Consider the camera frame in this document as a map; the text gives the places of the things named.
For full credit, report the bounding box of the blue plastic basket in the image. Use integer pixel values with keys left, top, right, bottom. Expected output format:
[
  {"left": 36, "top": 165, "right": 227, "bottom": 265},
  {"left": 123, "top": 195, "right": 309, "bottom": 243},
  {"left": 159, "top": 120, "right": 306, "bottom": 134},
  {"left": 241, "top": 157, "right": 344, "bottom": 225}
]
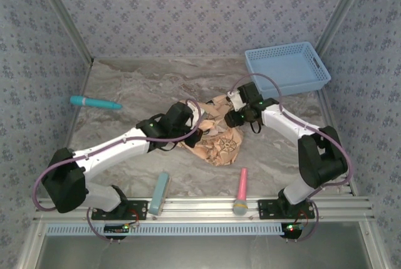
[{"left": 244, "top": 41, "right": 332, "bottom": 100}]

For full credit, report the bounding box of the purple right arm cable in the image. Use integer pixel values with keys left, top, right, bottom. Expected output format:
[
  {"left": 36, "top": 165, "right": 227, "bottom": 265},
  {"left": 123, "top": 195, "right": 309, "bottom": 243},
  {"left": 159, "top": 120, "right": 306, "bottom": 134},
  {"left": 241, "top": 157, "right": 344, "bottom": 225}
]
[{"left": 231, "top": 73, "right": 353, "bottom": 243}]

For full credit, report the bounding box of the peach printed t-shirt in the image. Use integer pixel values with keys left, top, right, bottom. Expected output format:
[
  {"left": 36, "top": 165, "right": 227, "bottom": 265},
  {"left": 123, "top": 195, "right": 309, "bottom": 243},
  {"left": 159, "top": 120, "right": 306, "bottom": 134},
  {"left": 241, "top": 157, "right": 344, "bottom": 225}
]
[{"left": 177, "top": 95, "right": 244, "bottom": 167}]

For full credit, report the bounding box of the grey metal front panel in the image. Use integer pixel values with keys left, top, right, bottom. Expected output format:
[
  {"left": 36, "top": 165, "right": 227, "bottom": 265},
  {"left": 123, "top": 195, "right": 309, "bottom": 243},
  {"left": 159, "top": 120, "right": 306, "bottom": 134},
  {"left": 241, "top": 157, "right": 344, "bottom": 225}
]
[{"left": 17, "top": 221, "right": 388, "bottom": 269}]

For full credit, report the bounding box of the pink toy microphone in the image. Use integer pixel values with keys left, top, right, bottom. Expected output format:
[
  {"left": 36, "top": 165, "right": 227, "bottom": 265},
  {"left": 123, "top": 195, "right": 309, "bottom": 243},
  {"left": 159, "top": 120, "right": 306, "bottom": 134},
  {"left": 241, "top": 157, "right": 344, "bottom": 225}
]
[{"left": 233, "top": 167, "right": 251, "bottom": 217}]

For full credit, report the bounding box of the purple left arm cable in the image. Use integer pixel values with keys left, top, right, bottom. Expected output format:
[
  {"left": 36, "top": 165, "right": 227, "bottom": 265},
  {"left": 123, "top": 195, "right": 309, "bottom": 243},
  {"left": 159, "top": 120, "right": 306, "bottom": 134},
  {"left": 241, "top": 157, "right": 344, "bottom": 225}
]
[{"left": 33, "top": 98, "right": 203, "bottom": 244}]

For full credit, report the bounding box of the light blue slotted cable duct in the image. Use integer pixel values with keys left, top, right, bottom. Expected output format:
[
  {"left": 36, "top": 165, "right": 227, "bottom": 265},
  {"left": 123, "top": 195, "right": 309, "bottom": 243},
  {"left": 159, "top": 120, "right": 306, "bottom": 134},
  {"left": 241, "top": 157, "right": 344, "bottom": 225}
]
[{"left": 45, "top": 222, "right": 288, "bottom": 237}]

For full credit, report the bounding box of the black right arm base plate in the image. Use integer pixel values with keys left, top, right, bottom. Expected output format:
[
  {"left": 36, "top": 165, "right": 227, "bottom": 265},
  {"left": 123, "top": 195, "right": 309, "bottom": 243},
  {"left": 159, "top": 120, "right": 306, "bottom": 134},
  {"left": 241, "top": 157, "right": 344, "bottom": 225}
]
[{"left": 257, "top": 199, "right": 316, "bottom": 221}]

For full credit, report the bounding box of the aluminium front rail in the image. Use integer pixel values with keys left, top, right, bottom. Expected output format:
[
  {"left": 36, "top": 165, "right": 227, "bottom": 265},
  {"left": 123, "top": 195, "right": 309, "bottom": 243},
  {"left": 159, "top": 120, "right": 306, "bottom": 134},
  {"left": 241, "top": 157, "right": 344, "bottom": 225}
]
[{"left": 33, "top": 196, "right": 375, "bottom": 223}]

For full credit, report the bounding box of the teal cylindrical wand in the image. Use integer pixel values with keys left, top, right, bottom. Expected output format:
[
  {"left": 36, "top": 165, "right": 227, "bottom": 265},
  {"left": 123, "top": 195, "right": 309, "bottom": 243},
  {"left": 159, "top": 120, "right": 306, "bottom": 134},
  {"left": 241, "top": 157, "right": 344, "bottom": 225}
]
[{"left": 69, "top": 95, "right": 123, "bottom": 110}]

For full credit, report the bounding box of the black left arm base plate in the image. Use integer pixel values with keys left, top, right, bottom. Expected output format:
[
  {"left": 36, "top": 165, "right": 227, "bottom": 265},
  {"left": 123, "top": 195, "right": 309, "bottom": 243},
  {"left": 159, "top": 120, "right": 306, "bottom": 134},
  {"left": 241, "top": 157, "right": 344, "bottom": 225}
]
[{"left": 90, "top": 199, "right": 148, "bottom": 221}]

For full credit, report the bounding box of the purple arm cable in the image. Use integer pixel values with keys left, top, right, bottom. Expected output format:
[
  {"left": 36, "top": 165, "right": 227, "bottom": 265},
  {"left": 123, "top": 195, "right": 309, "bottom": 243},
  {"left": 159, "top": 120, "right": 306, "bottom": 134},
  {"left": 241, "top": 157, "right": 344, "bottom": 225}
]
[
  {"left": 33, "top": 98, "right": 203, "bottom": 244},
  {"left": 231, "top": 73, "right": 353, "bottom": 243}
]

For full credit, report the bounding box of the light blue board eraser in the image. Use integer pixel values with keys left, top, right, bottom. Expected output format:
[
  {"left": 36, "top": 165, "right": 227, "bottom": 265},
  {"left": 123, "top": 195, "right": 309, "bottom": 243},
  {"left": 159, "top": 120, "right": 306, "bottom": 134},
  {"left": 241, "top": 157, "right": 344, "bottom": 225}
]
[{"left": 148, "top": 171, "right": 172, "bottom": 217}]

